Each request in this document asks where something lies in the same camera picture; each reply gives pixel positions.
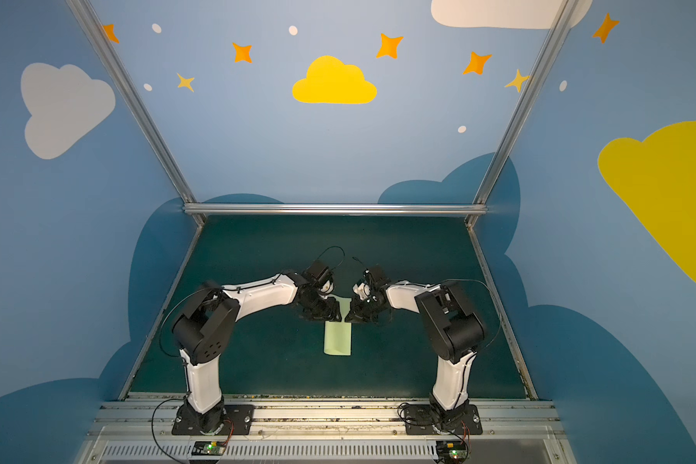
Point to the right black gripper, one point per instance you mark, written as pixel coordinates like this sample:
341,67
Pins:
362,309

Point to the aluminium frame post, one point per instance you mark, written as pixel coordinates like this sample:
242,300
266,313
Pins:
89,22
550,49

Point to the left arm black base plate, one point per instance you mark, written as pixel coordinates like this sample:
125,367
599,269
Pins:
222,419

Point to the left aluminium frame post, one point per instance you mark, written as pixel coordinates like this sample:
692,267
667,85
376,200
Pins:
89,22

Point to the dark green table mat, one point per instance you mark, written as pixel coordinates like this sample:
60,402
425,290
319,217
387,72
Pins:
277,352

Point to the aluminium front rail bed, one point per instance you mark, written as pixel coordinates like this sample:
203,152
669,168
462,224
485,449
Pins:
325,430

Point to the right green controller board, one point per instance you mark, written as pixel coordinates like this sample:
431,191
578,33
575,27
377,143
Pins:
452,451

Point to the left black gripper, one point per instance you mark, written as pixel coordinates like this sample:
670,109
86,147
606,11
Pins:
325,309

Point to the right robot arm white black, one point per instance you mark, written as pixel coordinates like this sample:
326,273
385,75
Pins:
455,332

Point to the light green paper sheet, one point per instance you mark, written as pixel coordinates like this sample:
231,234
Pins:
338,335

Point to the back horizontal aluminium bar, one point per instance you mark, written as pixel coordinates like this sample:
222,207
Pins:
383,210

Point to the left green controller board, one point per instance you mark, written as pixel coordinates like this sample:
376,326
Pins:
209,448

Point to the green controller board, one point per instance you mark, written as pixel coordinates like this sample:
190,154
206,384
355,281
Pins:
452,451
209,448

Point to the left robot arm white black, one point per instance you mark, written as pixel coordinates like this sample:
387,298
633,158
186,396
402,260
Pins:
204,328

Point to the right aluminium frame post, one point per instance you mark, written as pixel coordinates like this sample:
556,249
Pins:
550,49

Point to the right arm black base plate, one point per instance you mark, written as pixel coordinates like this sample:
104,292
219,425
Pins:
425,419

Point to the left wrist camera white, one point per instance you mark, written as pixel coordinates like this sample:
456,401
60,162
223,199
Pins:
327,288

